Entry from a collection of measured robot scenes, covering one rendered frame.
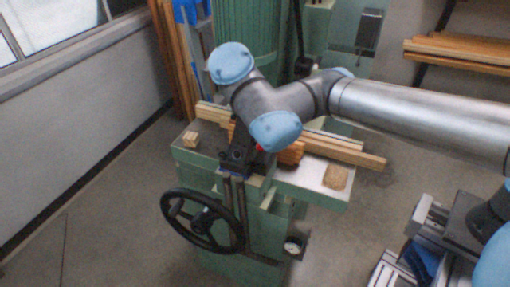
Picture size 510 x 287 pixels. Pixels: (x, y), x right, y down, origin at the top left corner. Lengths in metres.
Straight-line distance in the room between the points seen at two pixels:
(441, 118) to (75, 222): 2.04
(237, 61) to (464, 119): 0.31
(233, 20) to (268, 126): 0.38
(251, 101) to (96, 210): 1.80
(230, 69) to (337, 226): 1.56
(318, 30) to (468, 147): 0.67
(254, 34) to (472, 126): 0.53
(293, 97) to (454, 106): 0.22
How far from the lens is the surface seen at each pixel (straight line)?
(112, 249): 1.94
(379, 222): 2.02
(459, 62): 2.82
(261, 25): 0.77
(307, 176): 0.90
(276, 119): 0.44
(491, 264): 0.24
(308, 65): 0.96
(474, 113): 0.39
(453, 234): 1.04
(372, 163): 0.97
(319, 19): 0.96
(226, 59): 0.49
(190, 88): 2.42
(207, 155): 0.96
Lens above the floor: 1.57
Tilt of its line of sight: 42 degrees down
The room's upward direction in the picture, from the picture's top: straight up
